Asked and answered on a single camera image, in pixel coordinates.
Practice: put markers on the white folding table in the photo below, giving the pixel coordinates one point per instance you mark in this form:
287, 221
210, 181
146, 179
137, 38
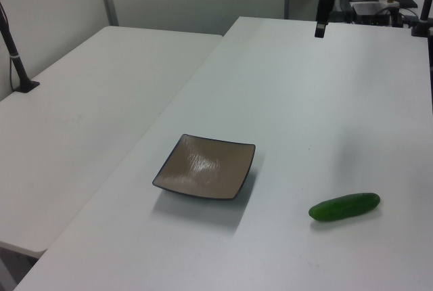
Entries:
81, 118

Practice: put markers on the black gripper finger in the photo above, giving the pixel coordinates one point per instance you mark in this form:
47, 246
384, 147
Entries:
321, 17
328, 8

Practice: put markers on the square brown ceramic plate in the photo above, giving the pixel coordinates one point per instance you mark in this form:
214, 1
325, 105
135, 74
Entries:
204, 167

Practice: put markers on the black camera pole white band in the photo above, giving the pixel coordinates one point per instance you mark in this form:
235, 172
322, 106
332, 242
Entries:
13, 50

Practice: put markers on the green cucumber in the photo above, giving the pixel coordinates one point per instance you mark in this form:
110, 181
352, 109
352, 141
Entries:
344, 207

